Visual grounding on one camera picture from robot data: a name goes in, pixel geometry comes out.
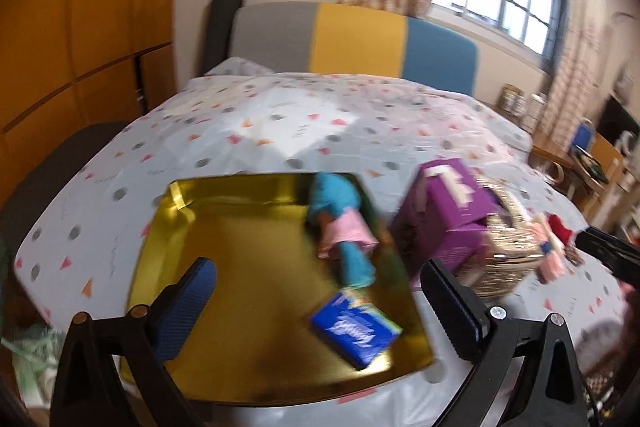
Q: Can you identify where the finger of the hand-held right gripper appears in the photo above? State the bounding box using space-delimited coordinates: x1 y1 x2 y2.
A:
574 227 640 284

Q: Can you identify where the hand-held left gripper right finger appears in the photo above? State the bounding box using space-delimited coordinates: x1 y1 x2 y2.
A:
420 258 592 427

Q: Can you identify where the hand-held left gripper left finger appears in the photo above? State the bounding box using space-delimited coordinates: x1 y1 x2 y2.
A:
50 257 218 427

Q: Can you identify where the gold rectangular tray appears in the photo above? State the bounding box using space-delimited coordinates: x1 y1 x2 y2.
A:
120 172 436 405

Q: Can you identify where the blue tissue packet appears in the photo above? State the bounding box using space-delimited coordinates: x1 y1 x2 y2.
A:
307 291 404 371

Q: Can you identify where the teal and pink cloth doll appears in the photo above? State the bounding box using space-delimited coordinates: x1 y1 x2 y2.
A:
306 173 383 292

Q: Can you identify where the red cloth item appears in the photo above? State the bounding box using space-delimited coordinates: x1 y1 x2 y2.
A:
547 213 577 250

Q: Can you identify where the gold embossed tissue box holder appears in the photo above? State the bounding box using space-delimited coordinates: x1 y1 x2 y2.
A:
465 177 544 299

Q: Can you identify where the wooden board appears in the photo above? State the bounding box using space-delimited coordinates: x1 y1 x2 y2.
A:
590 134 627 188

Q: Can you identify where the purple tissue box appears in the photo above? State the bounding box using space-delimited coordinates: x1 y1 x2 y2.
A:
390 158 501 279

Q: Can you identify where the wooden side table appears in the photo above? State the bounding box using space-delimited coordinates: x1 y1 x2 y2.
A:
529 141 603 210

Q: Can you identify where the rattan chair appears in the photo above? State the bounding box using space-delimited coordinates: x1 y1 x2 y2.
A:
584 354 637 410

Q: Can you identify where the black monitor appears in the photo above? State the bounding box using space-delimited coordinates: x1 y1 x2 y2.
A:
596 97 640 148

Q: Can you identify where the white carton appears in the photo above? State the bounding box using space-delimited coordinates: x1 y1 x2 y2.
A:
527 93 548 132

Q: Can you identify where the green white plastic bag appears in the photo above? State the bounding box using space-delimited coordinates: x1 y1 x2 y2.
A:
4 326 62 408

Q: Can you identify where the patterned light blue tablecloth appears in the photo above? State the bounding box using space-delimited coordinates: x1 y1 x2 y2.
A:
12 56 632 427

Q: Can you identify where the black upright panel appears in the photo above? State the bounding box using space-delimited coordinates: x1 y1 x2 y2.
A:
201 0 247 76

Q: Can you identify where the grey yellow blue headboard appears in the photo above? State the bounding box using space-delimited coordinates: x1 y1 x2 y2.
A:
227 2 480 98

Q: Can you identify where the orange wooden wardrobe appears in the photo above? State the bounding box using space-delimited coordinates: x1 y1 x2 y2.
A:
0 0 187 210

